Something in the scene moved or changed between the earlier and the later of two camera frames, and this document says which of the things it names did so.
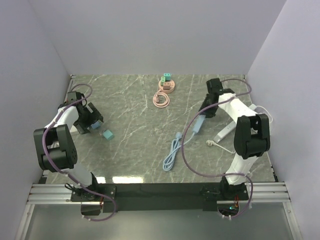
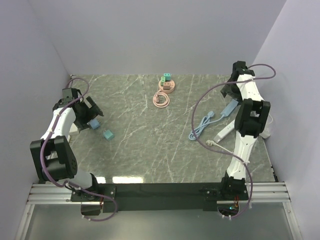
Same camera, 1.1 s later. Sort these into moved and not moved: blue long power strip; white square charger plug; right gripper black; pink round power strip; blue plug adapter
Moved: blue long power strip; right gripper black
Not moved: white square charger plug; pink round power strip; blue plug adapter
